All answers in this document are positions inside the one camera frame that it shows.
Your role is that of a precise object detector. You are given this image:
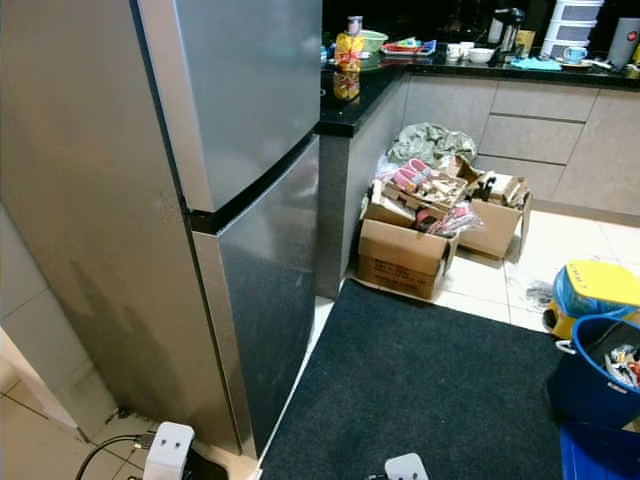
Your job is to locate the silver two door fridge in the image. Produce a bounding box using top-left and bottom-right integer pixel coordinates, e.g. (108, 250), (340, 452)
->
(0, 0), (324, 459)

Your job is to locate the black kitchen countertop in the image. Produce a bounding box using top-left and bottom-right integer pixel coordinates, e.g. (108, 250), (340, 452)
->
(318, 45), (640, 138)

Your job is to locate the pink packaged item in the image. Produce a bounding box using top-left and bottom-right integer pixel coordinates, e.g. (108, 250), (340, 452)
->
(392, 158), (433, 194)

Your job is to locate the green bowl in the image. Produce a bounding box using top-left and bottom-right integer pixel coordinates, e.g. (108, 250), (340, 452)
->
(360, 30), (389, 56)

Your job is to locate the dark floor mat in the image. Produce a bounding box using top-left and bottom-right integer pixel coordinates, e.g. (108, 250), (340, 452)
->
(258, 280), (576, 480)

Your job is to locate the grey green bag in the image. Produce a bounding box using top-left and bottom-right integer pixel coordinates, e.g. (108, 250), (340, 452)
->
(388, 122), (478, 166)

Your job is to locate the red blue tray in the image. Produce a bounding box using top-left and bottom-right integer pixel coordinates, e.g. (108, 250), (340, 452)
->
(382, 37), (438, 57)

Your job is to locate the red plastic wrapped item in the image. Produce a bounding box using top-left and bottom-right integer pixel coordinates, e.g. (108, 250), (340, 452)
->
(425, 203), (486, 239)

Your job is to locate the black kettle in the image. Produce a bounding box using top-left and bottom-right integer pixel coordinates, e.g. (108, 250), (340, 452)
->
(488, 8), (527, 59)

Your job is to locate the grey kitchen cabinet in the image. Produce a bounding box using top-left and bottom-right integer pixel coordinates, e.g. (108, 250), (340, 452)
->
(315, 75), (640, 299)

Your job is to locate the blue cloth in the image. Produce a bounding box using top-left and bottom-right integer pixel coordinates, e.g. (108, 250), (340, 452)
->
(510, 56), (561, 71)

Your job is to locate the dark blue bucket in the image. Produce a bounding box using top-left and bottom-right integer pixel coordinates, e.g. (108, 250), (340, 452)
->
(547, 313), (640, 431)

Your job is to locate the yellow and blue container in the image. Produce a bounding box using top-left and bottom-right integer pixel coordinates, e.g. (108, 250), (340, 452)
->
(542, 260), (640, 341)

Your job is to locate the white plastic drawer unit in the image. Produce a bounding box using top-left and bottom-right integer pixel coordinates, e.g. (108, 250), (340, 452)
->
(540, 0), (606, 59)

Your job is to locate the bright blue box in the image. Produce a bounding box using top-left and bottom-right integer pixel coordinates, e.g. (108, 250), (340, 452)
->
(558, 420), (640, 480)

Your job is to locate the grey kitchen appliance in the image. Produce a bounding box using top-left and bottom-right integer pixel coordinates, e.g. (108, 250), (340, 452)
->
(608, 18), (640, 71)

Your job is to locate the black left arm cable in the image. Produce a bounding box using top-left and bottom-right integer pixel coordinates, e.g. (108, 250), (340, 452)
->
(75, 432), (156, 480)

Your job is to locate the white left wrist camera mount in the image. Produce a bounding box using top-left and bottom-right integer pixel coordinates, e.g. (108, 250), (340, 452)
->
(142, 421), (196, 480)

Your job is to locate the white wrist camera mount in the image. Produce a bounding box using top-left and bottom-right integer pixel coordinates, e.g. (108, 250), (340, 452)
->
(385, 453), (429, 480)
(142, 421), (196, 480)

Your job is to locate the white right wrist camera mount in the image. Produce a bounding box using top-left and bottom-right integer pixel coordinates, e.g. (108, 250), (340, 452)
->
(385, 453), (429, 480)

